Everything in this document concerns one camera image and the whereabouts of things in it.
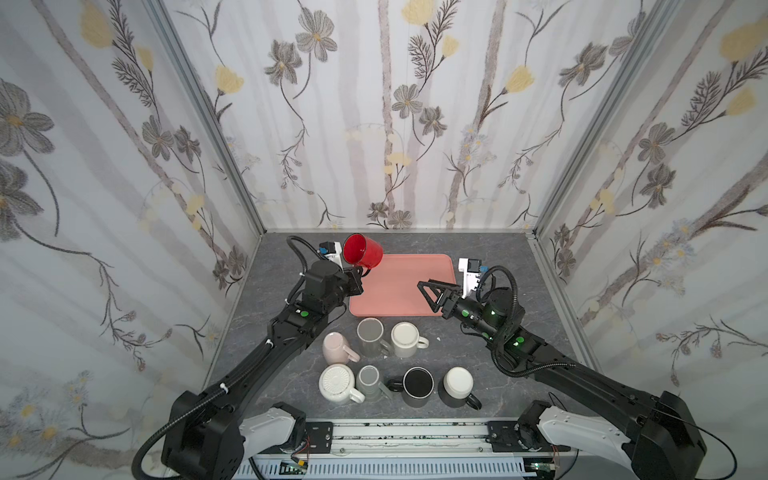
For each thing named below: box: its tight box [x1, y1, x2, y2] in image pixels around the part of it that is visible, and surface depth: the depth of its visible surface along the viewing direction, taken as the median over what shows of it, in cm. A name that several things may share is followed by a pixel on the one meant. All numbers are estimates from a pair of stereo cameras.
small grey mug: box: [356, 364, 382, 402], surface depth 77 cm
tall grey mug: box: [356, 317, 392, 358], surface depth 84 cm
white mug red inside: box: [391, 321, 429, 358], surface depth 87 cm
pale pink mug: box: [322, 332, 361, 364], surface depth 83 cm
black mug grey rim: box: [387, 366, 435, 408], surface depth 77 cm
